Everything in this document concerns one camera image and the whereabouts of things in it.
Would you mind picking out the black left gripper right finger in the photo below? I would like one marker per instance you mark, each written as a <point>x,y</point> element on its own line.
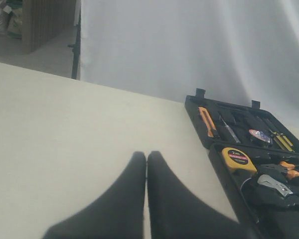
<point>176,213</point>

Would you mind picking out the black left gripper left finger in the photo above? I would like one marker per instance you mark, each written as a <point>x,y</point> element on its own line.
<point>117,214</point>

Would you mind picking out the black plastic tool case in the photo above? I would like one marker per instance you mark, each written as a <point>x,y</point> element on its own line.
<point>256,159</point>

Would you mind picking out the black electrical tape roll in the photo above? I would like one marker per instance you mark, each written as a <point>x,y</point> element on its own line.
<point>259,138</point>

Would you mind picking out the adjustable wrench black handle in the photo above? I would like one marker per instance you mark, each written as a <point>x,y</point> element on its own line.
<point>272,192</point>

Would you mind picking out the yellow tape measure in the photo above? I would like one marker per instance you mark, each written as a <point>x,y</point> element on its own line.
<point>236,159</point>

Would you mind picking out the clear tester screwdriver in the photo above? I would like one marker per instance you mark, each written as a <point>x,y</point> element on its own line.
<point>236,139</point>

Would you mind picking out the orange utility knife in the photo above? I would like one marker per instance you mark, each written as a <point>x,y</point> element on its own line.
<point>211,128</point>

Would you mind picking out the long yellow black screwdriver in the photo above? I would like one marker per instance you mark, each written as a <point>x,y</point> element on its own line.
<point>277,137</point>

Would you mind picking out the short yellow black screwdriver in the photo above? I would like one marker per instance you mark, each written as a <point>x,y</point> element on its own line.
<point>272,125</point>

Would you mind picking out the black backdrop stand pole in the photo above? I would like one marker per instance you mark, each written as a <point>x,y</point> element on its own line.
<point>76,48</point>

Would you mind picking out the white backdrop cloth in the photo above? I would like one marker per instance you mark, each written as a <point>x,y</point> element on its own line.
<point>237,50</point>

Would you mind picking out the wooden cabinet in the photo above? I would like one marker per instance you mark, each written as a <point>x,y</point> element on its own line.
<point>42,20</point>

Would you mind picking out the orange handled pliers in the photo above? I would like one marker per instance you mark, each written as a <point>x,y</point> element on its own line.
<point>290,170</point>

